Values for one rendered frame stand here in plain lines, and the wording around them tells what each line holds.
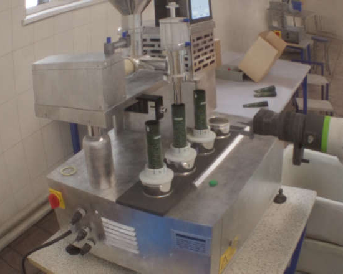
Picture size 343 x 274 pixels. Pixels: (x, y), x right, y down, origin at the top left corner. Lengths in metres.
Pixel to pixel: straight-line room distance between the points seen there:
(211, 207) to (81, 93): 0.37
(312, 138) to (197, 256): 0.38
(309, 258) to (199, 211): 1.01
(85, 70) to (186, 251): 0.46
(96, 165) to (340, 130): 0.59
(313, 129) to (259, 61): 1.74
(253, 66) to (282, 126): 1.73
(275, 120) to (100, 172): 0.42
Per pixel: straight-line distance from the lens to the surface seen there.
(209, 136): 1.11
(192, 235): 0.90
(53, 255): 1.26
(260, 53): 2.65
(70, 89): 0.96
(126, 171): 1.08
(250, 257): 1.19
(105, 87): 0.90
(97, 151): 0.97
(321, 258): 1.80
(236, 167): 1.07
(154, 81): 1.08
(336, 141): 0.95
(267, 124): 1.00
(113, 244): 1.06
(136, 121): 1.29
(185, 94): 1.16
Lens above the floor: 1.52
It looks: 25 degrees down
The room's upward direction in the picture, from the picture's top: 3 degrees counter-clockwise
